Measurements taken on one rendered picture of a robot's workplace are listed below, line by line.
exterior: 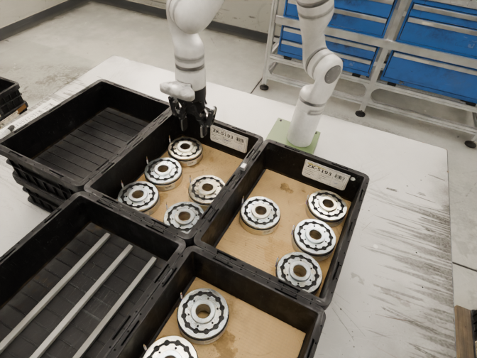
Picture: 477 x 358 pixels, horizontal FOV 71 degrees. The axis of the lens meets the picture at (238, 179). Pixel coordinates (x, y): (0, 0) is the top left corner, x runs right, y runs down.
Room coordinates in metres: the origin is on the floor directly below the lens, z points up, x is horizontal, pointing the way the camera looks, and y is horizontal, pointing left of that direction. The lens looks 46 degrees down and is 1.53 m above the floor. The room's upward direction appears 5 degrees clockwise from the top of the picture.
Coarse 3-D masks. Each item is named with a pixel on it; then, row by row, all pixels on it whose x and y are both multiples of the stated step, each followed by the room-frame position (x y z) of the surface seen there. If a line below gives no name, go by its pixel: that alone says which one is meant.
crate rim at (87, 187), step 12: (180, 108) 0.85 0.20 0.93; (216, 120) 0.81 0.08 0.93; (240, 132) 0.77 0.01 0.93; (132, 144) 0.67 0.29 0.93; (120, 156) 0.62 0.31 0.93; (108, 168) 0.57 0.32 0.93; (96, 180) 0.53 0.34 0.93; (228, 180) 0.57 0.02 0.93; (96, 192) 0.49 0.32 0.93; (120, 204) 0.46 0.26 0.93; (216, 204) 0.49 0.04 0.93; (144, 216) 0.44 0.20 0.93; (168, 228) 0.41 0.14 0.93; (192, 228) 0.42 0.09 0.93; (192, 240) 0.39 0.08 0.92
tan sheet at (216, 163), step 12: (204, 156) 0.75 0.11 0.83; (216, 156) 0.76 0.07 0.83; (228, 156) 0.76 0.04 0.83; (192, 168) 0.70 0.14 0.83; (204, 168) 0.70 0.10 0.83; (216, 168) 0.71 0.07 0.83; (228, 168) 0.71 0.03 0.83; (144, 180) 0.63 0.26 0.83; (168, 192) 0.60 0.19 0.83; (180, 192) 0.60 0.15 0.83; (168, 204) 0.56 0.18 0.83; (156, 216) 0.51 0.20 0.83
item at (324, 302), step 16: (272, 144) 0.73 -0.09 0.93; (256, 160) 0.66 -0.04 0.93; (320, 160) 0.68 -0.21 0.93; (240, 176) 0.59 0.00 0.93; (208, 224) 0.43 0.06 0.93; (352, 224) 0.47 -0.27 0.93; (224, 256) 0.36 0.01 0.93; (256, 272) 0.33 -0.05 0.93; (336, 272) 0.34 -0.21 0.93; (288, 288) 0.30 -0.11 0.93; (320, 304) 0.27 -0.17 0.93
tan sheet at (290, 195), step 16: (272, 176) 0.70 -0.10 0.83; (256, 192) 0.63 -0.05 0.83; (272, 192) 0.63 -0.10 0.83; (288, 192) 0.64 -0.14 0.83; (304, 192) 0.64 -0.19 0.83; (288, 208) 0.58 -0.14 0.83; (304, 208) 0.59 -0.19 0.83; (240, 224) 0.51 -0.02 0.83; (288, 224) 0.53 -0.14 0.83; (224, 240) 0.46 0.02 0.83; (240, 240) 0.46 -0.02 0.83; (256, 240) 0.47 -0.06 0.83; (272, 240) 0.47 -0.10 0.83; (288, 240) 0.48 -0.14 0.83; (336, 240) 0.49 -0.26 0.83; (240, 256) 0.42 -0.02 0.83; (256, 256) 0.42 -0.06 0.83; (272, 256) 0.43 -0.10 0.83; (272, 272) 0.39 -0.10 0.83; (320, 288) 0.36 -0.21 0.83
